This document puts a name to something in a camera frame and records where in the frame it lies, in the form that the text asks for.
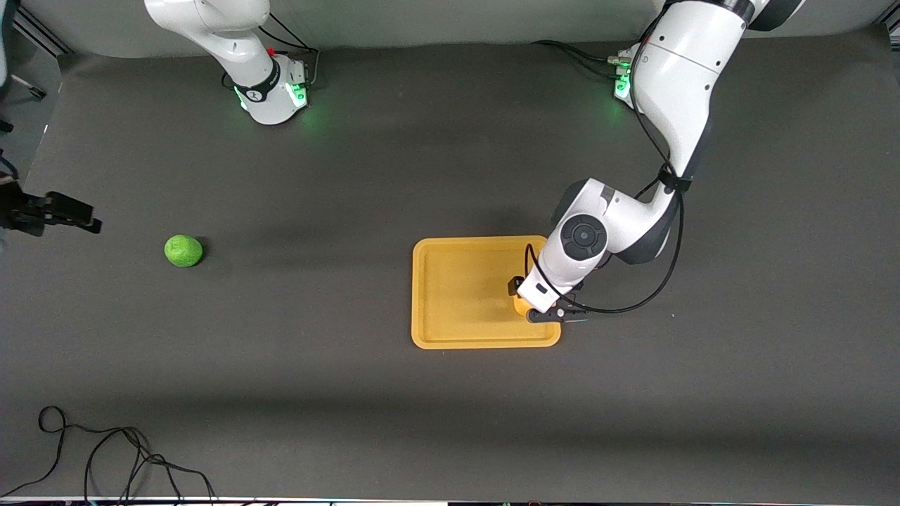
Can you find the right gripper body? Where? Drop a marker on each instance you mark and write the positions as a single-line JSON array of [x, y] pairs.
[[28, 211]]

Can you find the yellow potato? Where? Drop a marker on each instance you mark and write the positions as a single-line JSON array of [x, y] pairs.
[[522, 305]]

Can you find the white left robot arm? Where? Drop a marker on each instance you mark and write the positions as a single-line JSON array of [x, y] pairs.
[[675, 77]]

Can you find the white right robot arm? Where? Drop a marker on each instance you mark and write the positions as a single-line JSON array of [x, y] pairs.
[[260, 77]]

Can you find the yellow plastic tray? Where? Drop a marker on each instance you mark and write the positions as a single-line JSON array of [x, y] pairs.
[[464, 292]]

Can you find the dark grey table cloth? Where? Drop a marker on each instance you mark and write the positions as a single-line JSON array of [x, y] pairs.
[[351, 176]]

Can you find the aluminium frame rail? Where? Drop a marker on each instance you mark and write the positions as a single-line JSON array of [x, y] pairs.
[[893, 29], [42, 31]]

